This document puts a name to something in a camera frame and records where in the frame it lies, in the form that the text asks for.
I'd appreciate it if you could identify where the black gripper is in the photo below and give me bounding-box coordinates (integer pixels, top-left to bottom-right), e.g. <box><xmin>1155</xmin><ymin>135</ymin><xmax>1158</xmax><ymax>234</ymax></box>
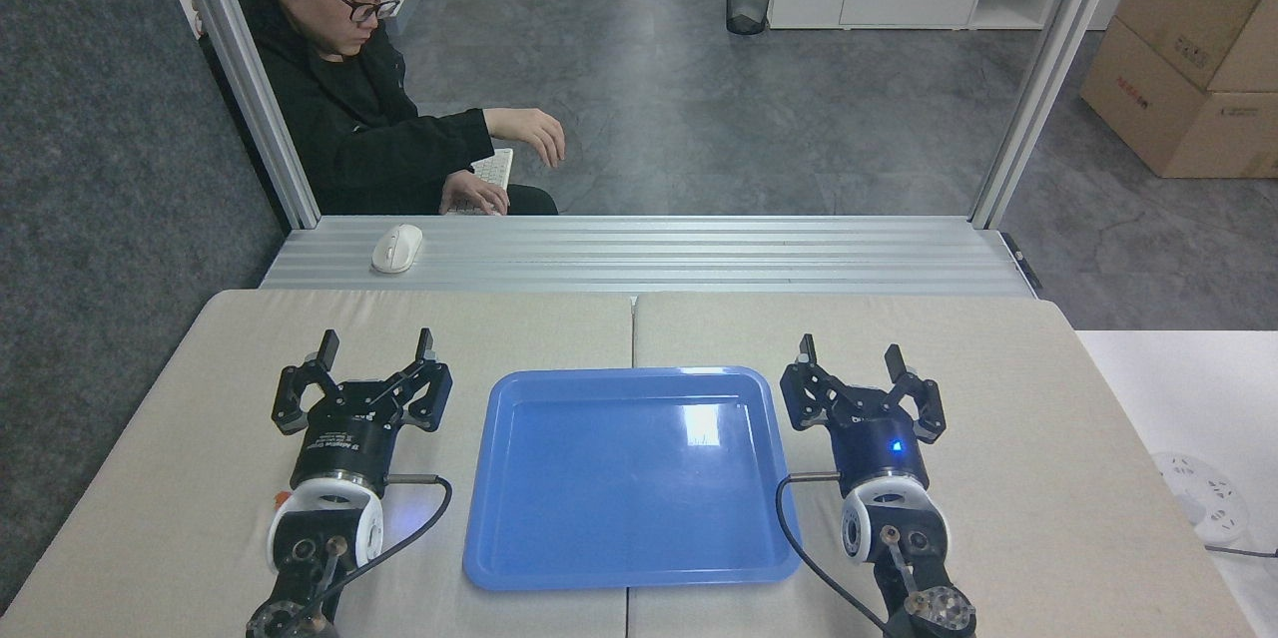
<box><xmin>272</xmin><ymin>326</ymin><xmax>453</xmax><ymax>492</ymax></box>
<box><xmin>780</xmin><ymin>333</ymin><xmax>947</xmax><ymax>495</ymax></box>

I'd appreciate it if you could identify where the blue plastic tray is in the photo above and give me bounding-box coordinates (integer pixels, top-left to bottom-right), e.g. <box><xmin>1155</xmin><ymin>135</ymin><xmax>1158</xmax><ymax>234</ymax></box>
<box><xmin>462</xmin><ymin>366</ymin><xmax>803</xmax><ymax>591</ymax></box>

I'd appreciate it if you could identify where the person's right hand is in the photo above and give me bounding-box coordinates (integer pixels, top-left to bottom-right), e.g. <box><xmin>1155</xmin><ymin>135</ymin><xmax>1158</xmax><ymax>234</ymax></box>
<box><xmin>439</xmin><ymin>169</ymin><xmax>511</xmax><ymax>217</ymax></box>

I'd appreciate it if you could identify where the person's left hand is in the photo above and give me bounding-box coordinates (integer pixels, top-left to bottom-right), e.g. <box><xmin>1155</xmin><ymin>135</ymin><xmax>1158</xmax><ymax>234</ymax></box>
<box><xmin>483</xmin><ymin>107</ymin><xmax>567</xmax><ymax>169</ymax></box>

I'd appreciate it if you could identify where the white computer mouse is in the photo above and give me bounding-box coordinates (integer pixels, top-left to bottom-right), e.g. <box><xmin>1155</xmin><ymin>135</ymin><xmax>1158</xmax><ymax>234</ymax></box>
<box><xmin>371</xmin><ymin>224</ymin><xmax>424</xmax><ymax>275</ymax></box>

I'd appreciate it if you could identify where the ribbed aluminium platform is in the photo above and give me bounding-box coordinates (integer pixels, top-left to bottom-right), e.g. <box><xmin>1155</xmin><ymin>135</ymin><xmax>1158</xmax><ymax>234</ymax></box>
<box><xmin>260</xmin><ymin>216</ymin><xmax>1035</xmax><ymax>299</ymax></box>

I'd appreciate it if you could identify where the beige table mat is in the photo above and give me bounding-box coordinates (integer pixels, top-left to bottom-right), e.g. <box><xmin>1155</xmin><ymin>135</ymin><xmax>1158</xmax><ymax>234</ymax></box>
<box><xmin>0</xmin><ymin>290</ymin><xmax>636</xmax><ymax>638</ymax></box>

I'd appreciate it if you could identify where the white keyboard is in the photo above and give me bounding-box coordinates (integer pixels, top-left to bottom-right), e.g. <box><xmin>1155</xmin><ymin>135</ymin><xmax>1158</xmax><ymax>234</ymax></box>
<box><xmin>446</xmin><ymin>148</ymin><xmax>515</xmax><ymax>216</ymax></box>

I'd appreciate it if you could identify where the person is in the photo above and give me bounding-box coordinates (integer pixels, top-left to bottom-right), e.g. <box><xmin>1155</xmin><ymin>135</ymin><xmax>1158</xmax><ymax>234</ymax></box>
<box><xmin>200</xmin><ymin>0</ymin><xmax>567</xmax><ymax>217</ymax></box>

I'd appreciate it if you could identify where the white side table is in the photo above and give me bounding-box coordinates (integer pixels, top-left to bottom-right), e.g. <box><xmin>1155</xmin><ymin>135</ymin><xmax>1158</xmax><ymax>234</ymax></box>
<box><xmin>1073</xmin><ymin>329</ymin><xmax>1278</xmax><ymax>638</ymax></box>

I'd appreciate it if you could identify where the white round power strip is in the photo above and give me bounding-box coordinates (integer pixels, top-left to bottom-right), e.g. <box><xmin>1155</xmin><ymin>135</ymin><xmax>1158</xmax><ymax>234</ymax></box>
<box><xmin>1148</xmin><ymin>451</ymin><xmax>1251</xmax><ymax>547</ymax></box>

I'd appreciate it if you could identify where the large cardboard box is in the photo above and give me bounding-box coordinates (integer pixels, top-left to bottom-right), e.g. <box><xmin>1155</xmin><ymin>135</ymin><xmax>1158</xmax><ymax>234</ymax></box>
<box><xmin>1079</xmin><ymin>17</ymin><xmax>1278</xmax><ymax>180</ymax></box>

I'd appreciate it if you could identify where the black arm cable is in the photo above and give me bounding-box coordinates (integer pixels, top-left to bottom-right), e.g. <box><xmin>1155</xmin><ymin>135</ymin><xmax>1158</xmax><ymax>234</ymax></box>
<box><xmin>775</xmin><ymin>470</ymin><xmax>892</xmax><ymax>635</ymax></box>
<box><xmin>300</xmin><ymin>473</ymin><xmax>454</xmax><ymax>624</ymax></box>

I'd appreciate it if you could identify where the black platform bracket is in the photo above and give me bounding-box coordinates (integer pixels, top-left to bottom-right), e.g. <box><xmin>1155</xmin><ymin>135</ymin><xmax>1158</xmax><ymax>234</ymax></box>
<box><xmin>1000</xmin><ymin>232</ymin><xmax>1043</xmax><ymax>293</ymax></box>

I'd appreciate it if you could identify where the silver aluminium post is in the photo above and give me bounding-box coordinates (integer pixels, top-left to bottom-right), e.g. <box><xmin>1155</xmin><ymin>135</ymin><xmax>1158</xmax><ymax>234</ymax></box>
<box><xmin>969</xmin><ymin>0</ymin><xmax>1139</xmax><ymax>230</ymax></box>
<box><xmin>160</xmin><ymin>0</ymin><xmax>321</xmax><ymax>230</ymax></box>

